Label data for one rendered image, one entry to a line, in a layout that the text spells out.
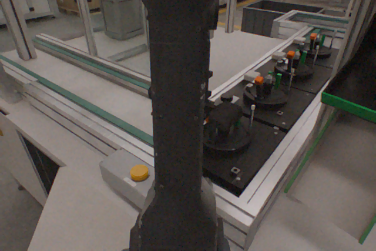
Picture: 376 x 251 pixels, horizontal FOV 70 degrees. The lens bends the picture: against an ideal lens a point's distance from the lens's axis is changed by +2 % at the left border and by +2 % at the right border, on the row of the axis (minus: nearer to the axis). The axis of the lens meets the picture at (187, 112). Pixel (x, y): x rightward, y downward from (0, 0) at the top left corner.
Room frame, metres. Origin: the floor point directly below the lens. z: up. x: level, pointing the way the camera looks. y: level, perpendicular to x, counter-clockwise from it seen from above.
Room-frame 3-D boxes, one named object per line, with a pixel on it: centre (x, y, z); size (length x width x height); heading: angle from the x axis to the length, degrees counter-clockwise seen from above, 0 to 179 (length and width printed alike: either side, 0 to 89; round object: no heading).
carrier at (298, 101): (0.74, -0.25, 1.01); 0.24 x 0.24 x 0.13; 52
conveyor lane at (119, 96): (0.74, 0.13, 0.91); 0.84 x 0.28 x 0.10; 52
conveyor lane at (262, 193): (0.91, -0.39, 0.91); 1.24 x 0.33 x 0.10; 142
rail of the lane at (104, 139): (0.58, 0.22, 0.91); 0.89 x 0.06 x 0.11; 52
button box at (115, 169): (0.42, 0.11, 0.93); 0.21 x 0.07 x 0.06; 52
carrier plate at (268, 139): (0.53, -0.09, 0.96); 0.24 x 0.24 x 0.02; 52
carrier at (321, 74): (0.93, -0.40, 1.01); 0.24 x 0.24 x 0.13; 52
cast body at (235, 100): (0.54, -0.10, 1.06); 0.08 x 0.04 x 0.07; 142
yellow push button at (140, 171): (0.42, 0.11, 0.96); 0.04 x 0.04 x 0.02
